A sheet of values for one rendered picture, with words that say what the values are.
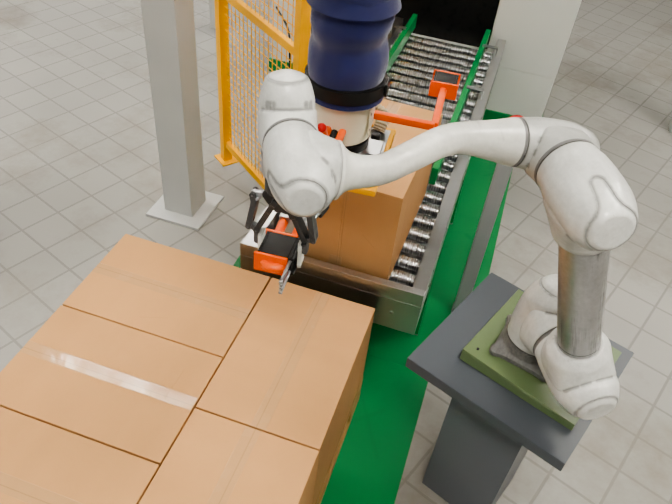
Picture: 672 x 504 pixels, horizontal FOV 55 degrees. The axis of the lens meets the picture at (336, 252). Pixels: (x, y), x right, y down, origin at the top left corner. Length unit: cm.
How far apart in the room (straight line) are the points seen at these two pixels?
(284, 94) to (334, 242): 126
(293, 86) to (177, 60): 188
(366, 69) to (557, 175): 63
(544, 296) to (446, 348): 35
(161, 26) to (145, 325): 132
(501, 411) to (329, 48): 106
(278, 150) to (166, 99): 209
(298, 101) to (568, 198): 52
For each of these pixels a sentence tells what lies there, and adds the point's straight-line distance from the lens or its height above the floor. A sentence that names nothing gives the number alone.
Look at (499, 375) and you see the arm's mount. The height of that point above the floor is 78.
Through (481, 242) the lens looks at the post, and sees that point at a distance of 282.
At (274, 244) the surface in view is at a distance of 140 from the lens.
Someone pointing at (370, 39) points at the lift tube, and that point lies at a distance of 167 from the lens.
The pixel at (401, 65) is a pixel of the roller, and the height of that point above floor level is 53.
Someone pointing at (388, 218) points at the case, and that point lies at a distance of 220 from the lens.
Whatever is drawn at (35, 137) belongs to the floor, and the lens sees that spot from 426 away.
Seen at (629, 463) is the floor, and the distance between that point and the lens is 292.
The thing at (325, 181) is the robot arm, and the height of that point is 162.
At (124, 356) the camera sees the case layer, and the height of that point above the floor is 54.
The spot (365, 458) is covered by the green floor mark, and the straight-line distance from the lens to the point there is 259.
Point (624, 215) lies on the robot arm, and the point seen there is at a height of 155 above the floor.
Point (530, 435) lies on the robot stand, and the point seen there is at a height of 75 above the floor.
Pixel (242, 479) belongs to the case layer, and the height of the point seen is 54.
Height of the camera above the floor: 223
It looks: 42 degrees down
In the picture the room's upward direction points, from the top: 7 degrees clockwise
